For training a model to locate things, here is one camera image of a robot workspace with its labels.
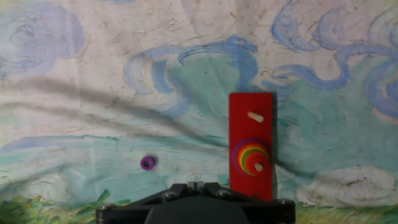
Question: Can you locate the red Hanoi ring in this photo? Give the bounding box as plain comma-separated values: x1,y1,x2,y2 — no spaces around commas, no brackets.
248,154,270,177

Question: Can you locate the yellow Hanoi ring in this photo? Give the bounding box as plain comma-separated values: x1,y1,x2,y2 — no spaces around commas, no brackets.
243,149,271,175

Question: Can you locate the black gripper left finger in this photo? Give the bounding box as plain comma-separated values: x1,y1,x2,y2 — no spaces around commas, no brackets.
141,181,197,206

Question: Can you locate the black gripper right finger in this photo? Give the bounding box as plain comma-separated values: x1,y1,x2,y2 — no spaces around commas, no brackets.
195,181,251,206

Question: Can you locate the green blue painted cloth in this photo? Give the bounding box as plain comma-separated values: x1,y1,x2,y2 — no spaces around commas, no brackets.
0,0,398,224

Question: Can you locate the large orange Hanoi ring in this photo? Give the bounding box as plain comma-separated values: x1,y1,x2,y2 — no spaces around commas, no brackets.
234,142,271,175

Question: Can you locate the red Hanoi base with pegs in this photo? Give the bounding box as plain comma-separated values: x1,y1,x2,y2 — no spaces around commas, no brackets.
228,92,274,202

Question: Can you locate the large purple Hanoi ring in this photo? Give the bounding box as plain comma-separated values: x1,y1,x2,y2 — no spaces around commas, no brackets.
231,138,272,177

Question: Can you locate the small purple Hanoi ring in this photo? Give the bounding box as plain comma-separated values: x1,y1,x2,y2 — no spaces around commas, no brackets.
139,155,157,172

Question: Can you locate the small orange Hanoi ring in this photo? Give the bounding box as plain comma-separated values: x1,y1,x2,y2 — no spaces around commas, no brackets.
245,151,271,177

